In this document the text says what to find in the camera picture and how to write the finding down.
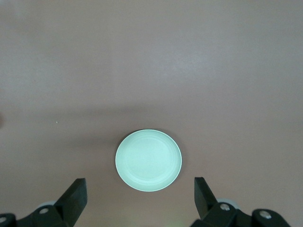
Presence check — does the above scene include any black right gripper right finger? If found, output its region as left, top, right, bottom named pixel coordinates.
left=189, top=176, right=292, bottom=227

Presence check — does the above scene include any brown table mat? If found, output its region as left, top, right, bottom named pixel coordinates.
left=0, top=0, right=303, bottom=227

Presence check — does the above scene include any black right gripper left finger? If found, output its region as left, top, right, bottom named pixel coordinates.
left=0, top=177, right=89, bottom=227

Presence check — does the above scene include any pale green round plate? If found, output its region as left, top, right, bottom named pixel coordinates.
left=115, top=129, right=183, bottom=192

